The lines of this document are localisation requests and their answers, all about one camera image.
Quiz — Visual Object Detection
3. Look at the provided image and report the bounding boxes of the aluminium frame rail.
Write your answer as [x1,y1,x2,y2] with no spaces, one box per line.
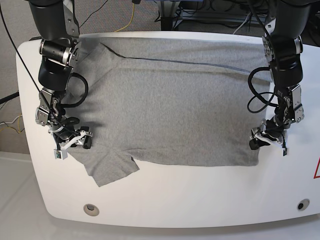
[180,11,259,29]

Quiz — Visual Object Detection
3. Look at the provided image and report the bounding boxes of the white and yellow floor cables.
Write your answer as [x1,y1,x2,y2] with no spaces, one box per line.
[0,114,25,135]

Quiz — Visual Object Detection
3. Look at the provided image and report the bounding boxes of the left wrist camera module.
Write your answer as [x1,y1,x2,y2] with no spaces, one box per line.
[282,147,288,156]

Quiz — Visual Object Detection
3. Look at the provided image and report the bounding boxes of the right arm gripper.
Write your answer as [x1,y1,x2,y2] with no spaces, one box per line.
[48,125,93,150]

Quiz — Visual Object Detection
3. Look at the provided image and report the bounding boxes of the red triangle warning sticker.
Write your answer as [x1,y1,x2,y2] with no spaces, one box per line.
[313,159,320,179]

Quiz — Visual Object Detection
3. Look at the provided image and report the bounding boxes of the table cable grommet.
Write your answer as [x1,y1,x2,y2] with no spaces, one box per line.
[83,204,100,217]
[297,198,310,211]

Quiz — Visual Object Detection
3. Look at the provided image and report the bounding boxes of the grey T-shirt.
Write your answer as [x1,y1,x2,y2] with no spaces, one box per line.
[66,38,267,186]

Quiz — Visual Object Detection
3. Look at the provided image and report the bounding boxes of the black rod at left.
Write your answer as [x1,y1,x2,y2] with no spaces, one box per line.
[0,91,20,105]

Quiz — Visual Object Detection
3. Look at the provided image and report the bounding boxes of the yellow cable on floor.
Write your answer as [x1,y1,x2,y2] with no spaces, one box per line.
[114,4,135,33]

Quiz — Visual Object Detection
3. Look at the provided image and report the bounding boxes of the white cable near frame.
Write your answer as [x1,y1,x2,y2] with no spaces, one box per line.
[232,12,253,36]

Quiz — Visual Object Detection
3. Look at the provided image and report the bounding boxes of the black bar behind table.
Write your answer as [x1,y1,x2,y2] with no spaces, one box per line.
[28,36,42,41]

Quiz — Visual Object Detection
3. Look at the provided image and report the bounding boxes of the black table leg post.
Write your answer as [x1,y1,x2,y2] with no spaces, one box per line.
[157,0,174,31]

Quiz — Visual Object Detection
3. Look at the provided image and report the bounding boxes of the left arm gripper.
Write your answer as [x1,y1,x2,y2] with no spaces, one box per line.
[249,119,290,151]

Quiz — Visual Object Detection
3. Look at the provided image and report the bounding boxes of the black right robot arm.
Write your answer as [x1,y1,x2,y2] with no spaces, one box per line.
[28,0,92,151]

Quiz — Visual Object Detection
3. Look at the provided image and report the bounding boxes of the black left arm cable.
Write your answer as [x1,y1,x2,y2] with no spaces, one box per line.
[59,72,90,109]

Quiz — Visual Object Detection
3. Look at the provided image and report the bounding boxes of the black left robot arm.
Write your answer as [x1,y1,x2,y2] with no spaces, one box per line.
[248,0,314,152]

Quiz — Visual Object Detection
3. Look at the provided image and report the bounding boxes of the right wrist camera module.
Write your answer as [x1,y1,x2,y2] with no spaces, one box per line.
[53,149,68,160]

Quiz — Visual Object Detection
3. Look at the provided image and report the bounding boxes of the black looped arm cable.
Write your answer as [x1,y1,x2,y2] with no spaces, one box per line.
[246,65,281,114]

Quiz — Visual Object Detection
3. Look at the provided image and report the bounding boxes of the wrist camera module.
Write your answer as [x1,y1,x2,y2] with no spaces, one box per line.
[282,147,288,156]
[53,149,68,160]

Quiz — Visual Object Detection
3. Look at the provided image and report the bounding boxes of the right table cable grommet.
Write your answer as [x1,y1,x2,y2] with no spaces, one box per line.
[297,198,310,211]

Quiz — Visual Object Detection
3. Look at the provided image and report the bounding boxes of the left table cable grommet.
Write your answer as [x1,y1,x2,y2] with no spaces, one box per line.
[83,204,100,217]

